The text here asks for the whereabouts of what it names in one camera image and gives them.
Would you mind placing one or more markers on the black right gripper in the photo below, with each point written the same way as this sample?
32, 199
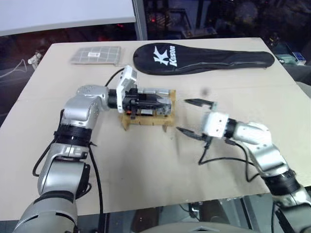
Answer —
207, 142

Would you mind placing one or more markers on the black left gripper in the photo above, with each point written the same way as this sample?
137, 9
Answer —
133, 102

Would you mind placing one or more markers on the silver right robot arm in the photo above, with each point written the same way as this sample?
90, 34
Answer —
257, 140

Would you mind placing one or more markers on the wooden slotted rack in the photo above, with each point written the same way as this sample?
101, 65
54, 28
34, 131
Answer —
148, 122

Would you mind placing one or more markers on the blue white box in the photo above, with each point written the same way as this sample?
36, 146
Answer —
298, 57

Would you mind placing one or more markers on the black Kason racket bag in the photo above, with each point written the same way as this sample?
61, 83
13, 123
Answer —
213, 58

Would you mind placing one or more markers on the grey checked folded cloth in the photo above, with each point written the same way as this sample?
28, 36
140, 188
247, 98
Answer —
97, 55

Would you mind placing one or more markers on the white board panel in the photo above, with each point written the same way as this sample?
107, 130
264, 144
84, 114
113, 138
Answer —
63, 14

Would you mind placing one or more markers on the white clamp fitting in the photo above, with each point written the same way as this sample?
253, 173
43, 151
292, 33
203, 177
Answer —
35, 58

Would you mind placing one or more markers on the grey metal post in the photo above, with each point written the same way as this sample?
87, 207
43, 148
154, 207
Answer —
139, 19

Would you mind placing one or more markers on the black bracket below table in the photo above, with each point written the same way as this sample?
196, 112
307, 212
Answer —
194, 211

